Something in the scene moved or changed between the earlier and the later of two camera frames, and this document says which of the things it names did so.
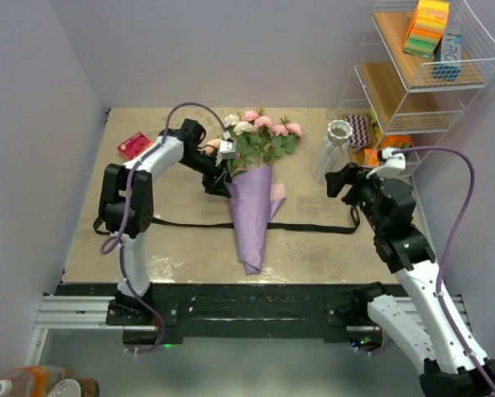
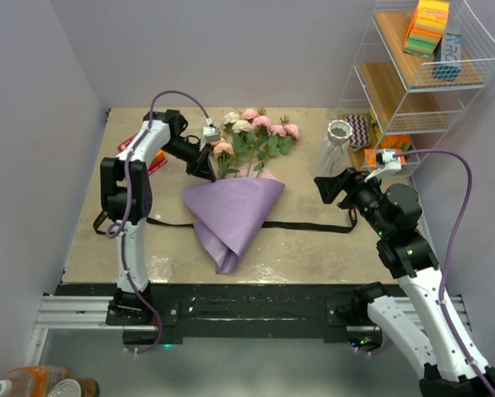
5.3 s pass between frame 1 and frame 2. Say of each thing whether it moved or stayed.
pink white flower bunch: stayed
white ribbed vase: stayed
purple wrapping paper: moved
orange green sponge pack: stayed
